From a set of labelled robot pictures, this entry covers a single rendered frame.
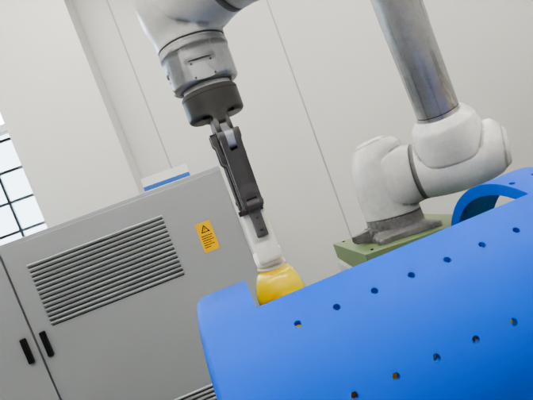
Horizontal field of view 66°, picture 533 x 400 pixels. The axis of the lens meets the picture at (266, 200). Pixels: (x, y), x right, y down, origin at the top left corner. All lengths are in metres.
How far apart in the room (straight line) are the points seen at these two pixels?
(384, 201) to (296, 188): 2.22
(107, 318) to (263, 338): 1.76
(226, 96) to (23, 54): 2.88
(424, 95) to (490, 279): 0.65
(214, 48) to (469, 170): 0.73
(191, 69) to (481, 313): 0.41
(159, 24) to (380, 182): 0.75
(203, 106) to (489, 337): 0.39
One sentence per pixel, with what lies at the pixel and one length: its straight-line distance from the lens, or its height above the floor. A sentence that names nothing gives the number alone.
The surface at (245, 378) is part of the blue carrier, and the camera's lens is 0.42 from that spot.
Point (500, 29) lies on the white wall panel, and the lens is 4.21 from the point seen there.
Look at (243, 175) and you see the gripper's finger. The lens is 0.49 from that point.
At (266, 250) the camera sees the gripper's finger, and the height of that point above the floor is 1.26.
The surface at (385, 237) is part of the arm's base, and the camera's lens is 1.12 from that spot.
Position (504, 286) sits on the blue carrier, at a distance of 0.48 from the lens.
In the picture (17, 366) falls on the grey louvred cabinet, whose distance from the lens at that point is 2.36.
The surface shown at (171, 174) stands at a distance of 2.18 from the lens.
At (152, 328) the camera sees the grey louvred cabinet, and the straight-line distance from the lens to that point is 2.13.
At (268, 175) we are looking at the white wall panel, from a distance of 3.29.
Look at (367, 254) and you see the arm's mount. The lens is 1.06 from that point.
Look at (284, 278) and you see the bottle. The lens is 0.54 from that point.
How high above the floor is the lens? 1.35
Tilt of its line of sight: 4 degrees down
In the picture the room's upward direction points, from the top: 20 degrees counter-clockwise
